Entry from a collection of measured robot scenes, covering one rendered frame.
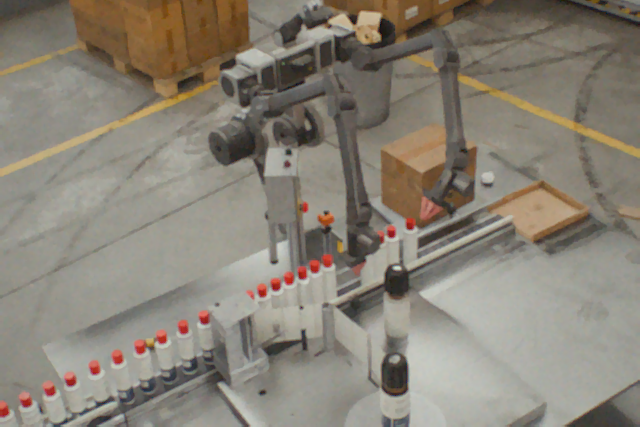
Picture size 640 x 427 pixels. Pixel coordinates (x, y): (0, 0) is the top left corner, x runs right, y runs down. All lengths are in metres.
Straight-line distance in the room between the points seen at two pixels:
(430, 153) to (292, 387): 1.15
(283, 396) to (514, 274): 1.04
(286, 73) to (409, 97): 2.86
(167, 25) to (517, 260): 3.56
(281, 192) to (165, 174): 2.86
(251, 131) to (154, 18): 2.32
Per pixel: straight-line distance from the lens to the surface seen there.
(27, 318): 4.93
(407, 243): 3.41
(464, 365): 3.12
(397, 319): 3.09
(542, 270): 3.59
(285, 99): 3.30
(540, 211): 3.88
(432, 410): 2.96
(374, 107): 5.99
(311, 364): 3.12
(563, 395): 3.14
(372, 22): 6.05
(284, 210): 3.01
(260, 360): 3.07
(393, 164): 3.68
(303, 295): 3.21
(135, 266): 5.08
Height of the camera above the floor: 3.08
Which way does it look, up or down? 34 degrees down
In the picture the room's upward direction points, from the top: 4 degrees counter-clockwise
